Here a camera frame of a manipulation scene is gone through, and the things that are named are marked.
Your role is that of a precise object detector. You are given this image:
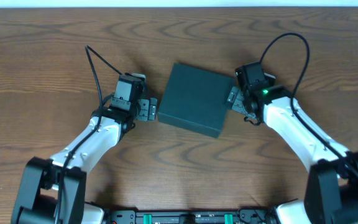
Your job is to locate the dark green box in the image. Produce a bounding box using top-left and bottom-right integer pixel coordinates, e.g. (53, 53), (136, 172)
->
(158, 63), (234, 138)

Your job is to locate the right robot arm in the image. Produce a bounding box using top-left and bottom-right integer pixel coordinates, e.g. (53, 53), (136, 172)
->
(227, 62), (358, 223)

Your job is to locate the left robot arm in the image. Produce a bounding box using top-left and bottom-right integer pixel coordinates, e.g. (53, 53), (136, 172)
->
(11, 73), (157, 223)

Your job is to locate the left black cable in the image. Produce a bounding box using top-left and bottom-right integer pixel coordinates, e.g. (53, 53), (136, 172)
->
(54, 45), (124, 224)

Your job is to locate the black cable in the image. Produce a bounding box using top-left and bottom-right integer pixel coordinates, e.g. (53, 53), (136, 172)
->
(258, 32), (358, 215)
(54, 45), (124, 224)

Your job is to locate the right black cable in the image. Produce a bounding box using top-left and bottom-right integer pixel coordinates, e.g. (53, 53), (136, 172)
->
(258, 32), (358, 215)

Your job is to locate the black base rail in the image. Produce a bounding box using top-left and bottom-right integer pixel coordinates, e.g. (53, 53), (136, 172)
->
(102, 208), (279, 224)

